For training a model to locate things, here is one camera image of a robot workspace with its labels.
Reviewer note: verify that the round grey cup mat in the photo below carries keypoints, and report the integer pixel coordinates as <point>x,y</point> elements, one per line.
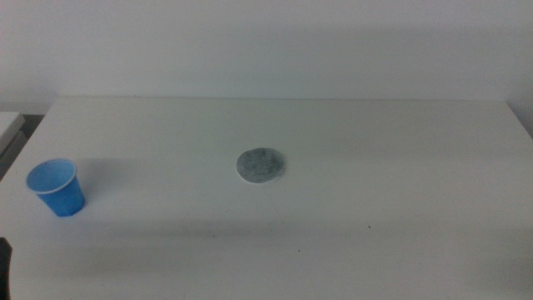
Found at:
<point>260,165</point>

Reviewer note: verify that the blue plastic cup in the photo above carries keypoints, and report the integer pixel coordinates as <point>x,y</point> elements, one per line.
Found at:
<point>62,196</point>

